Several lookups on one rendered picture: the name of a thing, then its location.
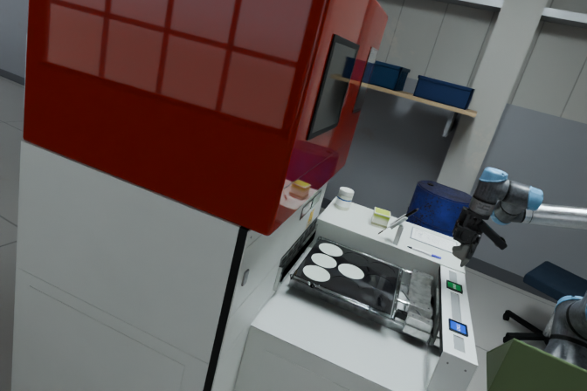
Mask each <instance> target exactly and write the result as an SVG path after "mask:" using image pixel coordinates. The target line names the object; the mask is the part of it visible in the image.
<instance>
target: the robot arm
mask: <svg viewBox="0 0 587 391"><path fill-rule="evenodd" d="M498 200H499V201H498ZM542 200H543V192H542V191H541V190H540V189H536V188H534V187H532V186H528V185H525V184H522V183H519V182H514V181H510V180H509V179H508V174H507V173H506V172H504V171H502V170H499V169H497V168H485V169H484V171H483V173H482V175H481V177H480V179H479V182H478V185H477V187H476V190H475V191H474V194H473V197H472V200H471V202H470V204H469V208H468V207H465V206H463V209H462V210H461V213H460V215H459V219H458V220H457V222H456V223H455V225H454V228H453V230H452V236H453V240H456V241H458V242H459V243H461V245H459V246H453V247H452V254H453V255H454V256H455V257H456V258H458V259H460V260H461V262H460V267H463V266H464V265H466V264H467V263H468V262H469V260H470V259H471V257H472V256H473V254H474V252H475V250H476V247H477V246H478V244H479V242H480V239H481V234H482V233H484V234H485V235H486V236H487V237H488V238H489V239H491V240H492V241H493V242H494V245H495V246H496V247H499V248H500V249H501V250H504V249H505V248H507V247H508V246H507V244H506V241H505V239H504V238H503V237H500V236H499V235H498V234H497V233H496V232H495V231H494V230H493V229H492V228H491V227H490V226H489V225H488V224H487V223H485V222H484V221H483V220H488V219H489V217H490V216H491V218H492V220H493V221H494V222H495V223H497V224H499V225H507V224H509V223H511V222H513V223H531V224H540V225H548V226H556V227H565V228H574V229H583V230H587V208H579V207H570V206H561V205H552V204H542ZM497 201H498V203H497ZM474 217H475V218H474ZM482 219H483V220H482ZM543 351H544V352H546V353H550V354H552V355H554V356H556V357H558V358H560V359H562V360H565V361H568V362H569V363H571V364H573V365H576V366H578V367H581V368H583V369H585V370H587V291H586V293H585V295H584V297H580V296H575V297H573V296H565V297H562V298H560V299H559V300H558V301H557V304H556V307H555V315H554V319H553V324H552V328H551V333H550V337H549V343H548V345H547V346H546V347H545V349H544V350H543Z"/></svg>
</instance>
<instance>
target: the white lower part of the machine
mask: <svg viewBox="0 0 587 391"><path fill-rule="evenodd" d="M250 326H251V325H249V327H248V328H247V329H246V331H245V332H244V334H243V335H242V336H241V338H240V339H239V340H238V342H237V343H236V345H235V346H234V347H233V348H232V350H231V351H230V352H229V353H228V354H227V356H226V357H225V358H224V360H223V361H222V363H221V364H220V365H219V367H213V366H211V365H209V364H208V363H206V362H204V361H202V360H200V359H198V358H197V357H195V356H193V355H191V354H189V353H186V352H185V351H183V350H181V349H179V348H177V347H175V346H172V345H171V344H169V343H167V342H165V341H163V340H160V339H158V338H157V337H155V336H153V335H151V334H149V333H146V332H144V331H143V330H141V329H139V328H137V327H135V326H132V325H130V324H129V323H127V322H125V321H123V320H121V319H119V318H117V317H115V316H114V315H112V314H110V313H108V312H105V311H103V310H101V309H100V308H98V307H96V306H94V305H91V304H89V303H87V302H86V301H84V300H82V299H80V298H77V297H75V296H73V295H72V294H70V293H68V292H65V291H63V290H61V289H59V288H58V287H56V286H54V285H51V284H49V283H47V282H45V281H44V280H42V279H40V278H38V277H36V276H34V275H32V274H30V273H29V272H27V271H24V270H22V269H20V268H18V267H16V283H15V305H14V328H13V350H12V373H11V391H234V388H235V385H236V381H237V378H238V371H239V368H240V364H241V360H242V357H243V353H244V350H245V343H246V341H247V337H248V333H249V330H250Z"/></svg>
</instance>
